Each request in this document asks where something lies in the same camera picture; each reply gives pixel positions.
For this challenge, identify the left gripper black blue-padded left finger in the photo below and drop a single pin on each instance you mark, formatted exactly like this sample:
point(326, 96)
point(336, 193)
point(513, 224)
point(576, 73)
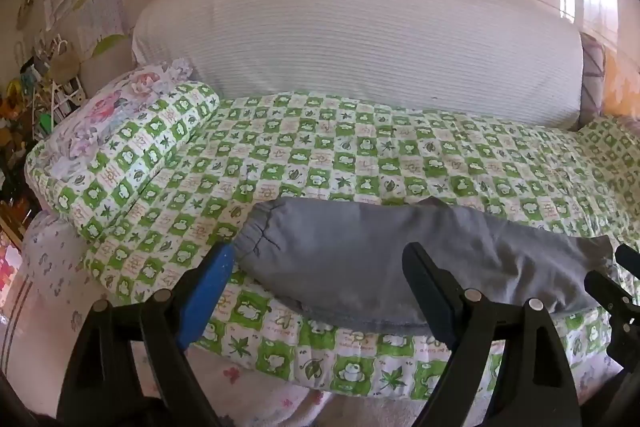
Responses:
point(129, 367)

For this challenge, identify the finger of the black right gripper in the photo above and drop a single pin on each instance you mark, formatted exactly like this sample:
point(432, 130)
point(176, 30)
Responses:
point(624, 319)

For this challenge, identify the grey pants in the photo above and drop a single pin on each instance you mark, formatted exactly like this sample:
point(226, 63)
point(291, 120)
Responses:
point(340, 263)

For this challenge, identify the white floral bed sheet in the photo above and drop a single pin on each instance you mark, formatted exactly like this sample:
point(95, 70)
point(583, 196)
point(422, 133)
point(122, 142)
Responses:
point(52, 250)

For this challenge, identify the green checkered folded blanket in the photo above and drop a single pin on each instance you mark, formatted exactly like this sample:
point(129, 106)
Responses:
point(94, 197)

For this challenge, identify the orange floral pillow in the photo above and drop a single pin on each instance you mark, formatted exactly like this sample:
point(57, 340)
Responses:
point(621, 87)

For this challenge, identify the pink floral pillow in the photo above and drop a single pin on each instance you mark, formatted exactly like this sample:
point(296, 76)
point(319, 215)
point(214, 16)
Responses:
point(73, 144)

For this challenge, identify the purple patterned cushion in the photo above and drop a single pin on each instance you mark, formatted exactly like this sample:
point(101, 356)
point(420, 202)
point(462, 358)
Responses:
point(593, 76)

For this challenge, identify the green checkered frog quilt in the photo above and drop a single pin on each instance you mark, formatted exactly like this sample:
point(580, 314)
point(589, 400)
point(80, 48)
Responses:
point(585, 183)

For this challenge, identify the cluttered shelf items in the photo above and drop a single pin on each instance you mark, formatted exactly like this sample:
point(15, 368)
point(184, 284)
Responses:
point(46, 91)

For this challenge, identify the white striped bolster cushion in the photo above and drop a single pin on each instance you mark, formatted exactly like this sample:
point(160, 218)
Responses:
point(514, 59)

